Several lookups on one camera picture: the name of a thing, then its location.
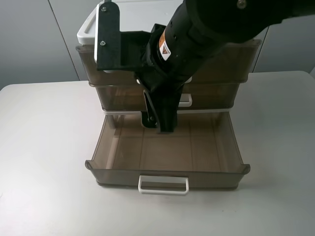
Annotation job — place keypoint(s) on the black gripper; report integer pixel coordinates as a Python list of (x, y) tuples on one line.
[(162, 92)]

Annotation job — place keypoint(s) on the smoky drawer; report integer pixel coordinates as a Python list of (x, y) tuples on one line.
[(231, 65), (194, 97), (201, 154)]

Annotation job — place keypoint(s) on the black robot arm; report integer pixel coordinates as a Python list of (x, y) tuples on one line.
[(198, 30)]

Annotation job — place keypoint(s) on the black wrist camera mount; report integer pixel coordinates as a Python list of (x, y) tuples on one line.
[(118, 50)]

